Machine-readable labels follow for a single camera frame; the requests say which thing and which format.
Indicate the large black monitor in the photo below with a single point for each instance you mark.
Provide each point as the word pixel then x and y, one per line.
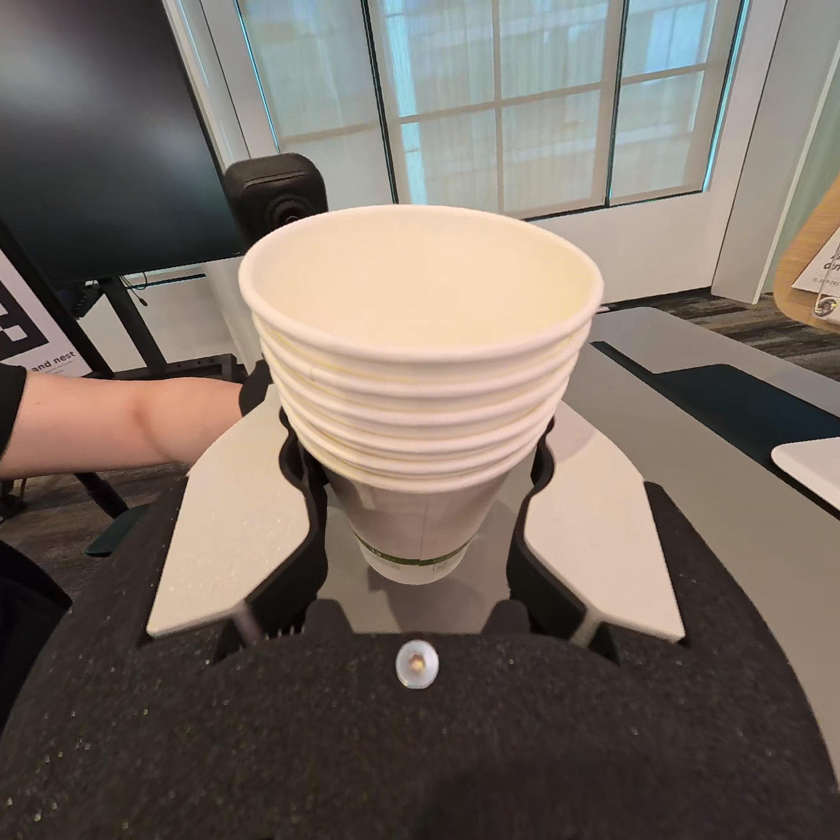
pixel 98 131

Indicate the large window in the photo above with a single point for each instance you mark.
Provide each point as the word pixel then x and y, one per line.
pixel 459 98

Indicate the white sign with black pattern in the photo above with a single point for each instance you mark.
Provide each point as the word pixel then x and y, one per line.
pixel 62 315

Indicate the stack of nested white cups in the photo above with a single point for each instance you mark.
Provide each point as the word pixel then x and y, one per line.
pixel 420 394

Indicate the printed instruction sheet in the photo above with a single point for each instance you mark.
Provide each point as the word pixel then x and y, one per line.
pixel 823 262

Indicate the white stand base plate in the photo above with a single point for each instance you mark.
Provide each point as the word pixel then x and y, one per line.
pixel 814 469

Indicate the wooden document stand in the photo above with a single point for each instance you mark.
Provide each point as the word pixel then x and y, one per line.
pixel 817 216

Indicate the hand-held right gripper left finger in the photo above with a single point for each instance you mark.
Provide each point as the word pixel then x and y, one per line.
pixel 229 525

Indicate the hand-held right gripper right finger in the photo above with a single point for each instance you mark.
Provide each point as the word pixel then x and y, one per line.
pixel 604 525

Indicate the person's left forearm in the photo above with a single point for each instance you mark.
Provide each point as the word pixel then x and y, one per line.
pixel 118 426

